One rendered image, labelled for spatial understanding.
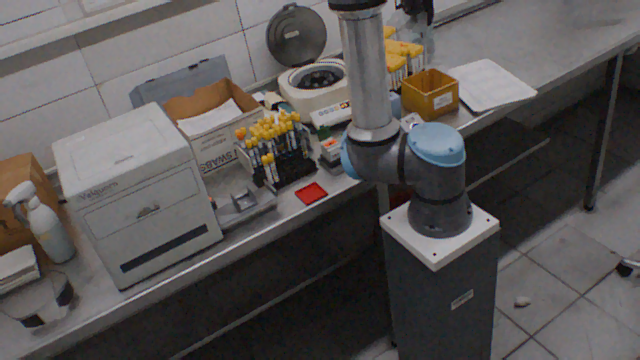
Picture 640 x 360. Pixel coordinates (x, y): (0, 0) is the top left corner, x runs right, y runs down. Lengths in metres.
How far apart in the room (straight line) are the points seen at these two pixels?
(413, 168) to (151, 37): 1.00
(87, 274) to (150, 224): 0.27
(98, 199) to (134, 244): 0.15
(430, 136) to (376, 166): 0.13
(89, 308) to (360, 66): 0.83
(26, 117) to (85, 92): 0.19
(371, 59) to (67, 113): 1.06
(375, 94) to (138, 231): 0.61
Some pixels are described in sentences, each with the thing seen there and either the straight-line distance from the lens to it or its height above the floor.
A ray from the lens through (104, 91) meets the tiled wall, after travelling 1.76.
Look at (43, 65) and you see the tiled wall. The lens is 1.71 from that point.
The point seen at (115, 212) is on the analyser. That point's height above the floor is 1.09.
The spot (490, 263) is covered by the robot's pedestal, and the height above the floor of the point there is 0.77.
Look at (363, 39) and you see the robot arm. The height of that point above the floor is 1.35.
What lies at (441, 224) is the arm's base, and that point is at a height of 0.94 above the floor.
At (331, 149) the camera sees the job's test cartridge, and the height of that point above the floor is 0.94.
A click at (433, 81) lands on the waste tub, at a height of 0.92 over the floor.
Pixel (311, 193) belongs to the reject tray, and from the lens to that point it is 1.39.
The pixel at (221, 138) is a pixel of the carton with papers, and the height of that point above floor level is 0.98.
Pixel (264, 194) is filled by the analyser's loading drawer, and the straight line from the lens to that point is 1.36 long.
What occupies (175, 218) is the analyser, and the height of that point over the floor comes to 1.00.
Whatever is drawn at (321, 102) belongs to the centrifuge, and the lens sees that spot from 1.63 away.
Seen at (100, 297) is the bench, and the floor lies 0.88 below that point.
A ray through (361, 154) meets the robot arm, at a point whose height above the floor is 1.10.
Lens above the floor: 1.74
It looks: 35 degrees down
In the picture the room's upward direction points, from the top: 11 degrees counter-clockwise
